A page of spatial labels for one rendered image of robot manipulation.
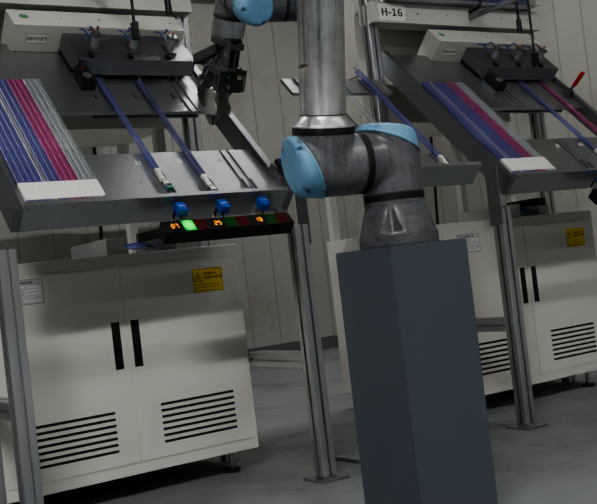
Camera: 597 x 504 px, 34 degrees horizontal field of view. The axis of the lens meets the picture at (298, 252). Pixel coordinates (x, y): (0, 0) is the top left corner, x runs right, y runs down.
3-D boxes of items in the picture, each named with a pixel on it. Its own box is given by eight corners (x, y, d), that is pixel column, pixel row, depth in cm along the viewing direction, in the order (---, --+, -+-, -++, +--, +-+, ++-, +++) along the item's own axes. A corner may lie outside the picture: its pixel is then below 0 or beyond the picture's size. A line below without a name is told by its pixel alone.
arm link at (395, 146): (436, 188, 186) (428, 116, 186) (373, 193, 181) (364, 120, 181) (405, 195, 197) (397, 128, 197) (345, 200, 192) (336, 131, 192)
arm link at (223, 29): (207, 13, 223) (238, 15, 228) (204, 33, 225) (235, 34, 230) (222, 21, 218) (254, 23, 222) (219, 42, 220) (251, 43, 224)
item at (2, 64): (216, 125, 271) (221, 109, 268) (-29, 130, 235) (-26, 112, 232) (169, 62, 291) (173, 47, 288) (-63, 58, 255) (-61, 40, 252)
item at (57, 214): (280, 212, 247) (288, 189, 243) (19, 232, 211) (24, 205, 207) (278, 209, 248) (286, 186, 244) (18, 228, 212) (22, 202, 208)
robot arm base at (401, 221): (455, 238, 186) (449, 186, 187) (391, 245, 179) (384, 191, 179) (407, 245, 199) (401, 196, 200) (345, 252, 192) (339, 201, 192)
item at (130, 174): (281, 200, 247) (284, 190, 245) (19, 219, 211) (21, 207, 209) (247, 156, 258) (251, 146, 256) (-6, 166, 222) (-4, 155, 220)
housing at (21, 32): (174, 73, 289) (185, 30, 281) (7, 71, 262) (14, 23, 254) (163, 59, 294) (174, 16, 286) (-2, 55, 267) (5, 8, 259)
